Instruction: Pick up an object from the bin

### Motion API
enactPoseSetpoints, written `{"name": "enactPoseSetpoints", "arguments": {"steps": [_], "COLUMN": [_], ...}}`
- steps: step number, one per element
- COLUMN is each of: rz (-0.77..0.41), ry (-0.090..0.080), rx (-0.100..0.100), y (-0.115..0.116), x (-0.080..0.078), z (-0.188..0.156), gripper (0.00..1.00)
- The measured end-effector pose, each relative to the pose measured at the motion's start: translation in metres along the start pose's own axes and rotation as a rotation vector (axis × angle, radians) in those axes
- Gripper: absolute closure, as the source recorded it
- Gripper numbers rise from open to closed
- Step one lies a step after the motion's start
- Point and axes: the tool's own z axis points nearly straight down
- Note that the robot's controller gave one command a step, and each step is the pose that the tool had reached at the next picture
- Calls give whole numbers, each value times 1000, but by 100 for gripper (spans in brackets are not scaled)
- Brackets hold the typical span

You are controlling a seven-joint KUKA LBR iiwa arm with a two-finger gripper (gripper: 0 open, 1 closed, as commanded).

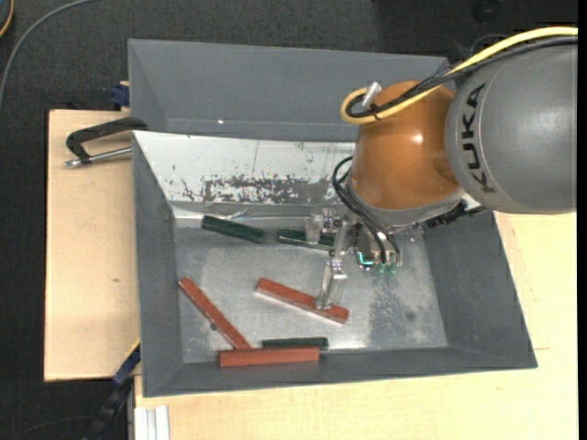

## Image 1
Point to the dark green flat block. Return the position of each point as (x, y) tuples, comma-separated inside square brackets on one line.
[(293, 237), (295, 342), (231, 229)]

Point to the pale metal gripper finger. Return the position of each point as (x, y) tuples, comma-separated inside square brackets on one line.
[(321, 227), (331, 287)]

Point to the red-brown flat block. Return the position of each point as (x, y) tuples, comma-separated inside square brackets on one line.
[(213, 312), (268, 357), (289, 295)]

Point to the grey metal bin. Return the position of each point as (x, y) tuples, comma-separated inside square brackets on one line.
[(293, 85)]

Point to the pale wood flat board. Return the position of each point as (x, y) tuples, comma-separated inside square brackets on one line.
[(87, 255)]

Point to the black cylinder on white bracket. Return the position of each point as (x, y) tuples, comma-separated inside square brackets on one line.
[(442, 219)]

